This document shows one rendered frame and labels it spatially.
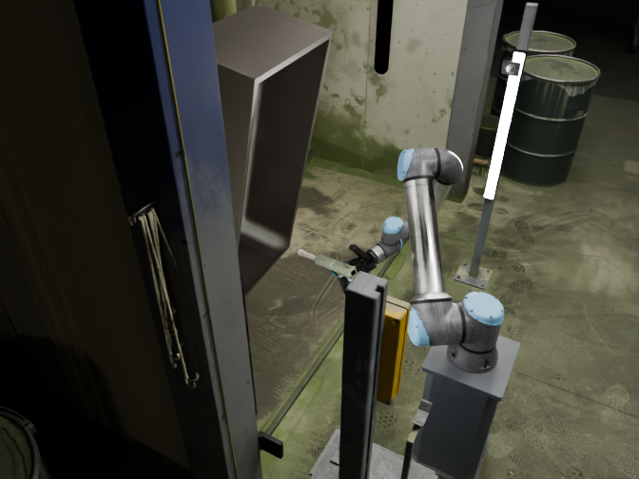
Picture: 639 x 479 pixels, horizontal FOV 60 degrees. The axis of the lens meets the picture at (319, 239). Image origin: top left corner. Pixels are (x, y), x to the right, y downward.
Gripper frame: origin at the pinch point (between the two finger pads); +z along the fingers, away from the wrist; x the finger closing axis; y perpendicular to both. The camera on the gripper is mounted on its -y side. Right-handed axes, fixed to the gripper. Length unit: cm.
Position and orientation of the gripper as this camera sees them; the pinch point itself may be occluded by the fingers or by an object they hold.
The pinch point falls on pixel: (338, 273)
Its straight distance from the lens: 259.9
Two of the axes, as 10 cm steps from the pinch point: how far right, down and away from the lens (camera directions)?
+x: -5.4, -1.6, 8.3
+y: 3.1, 8.7, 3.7
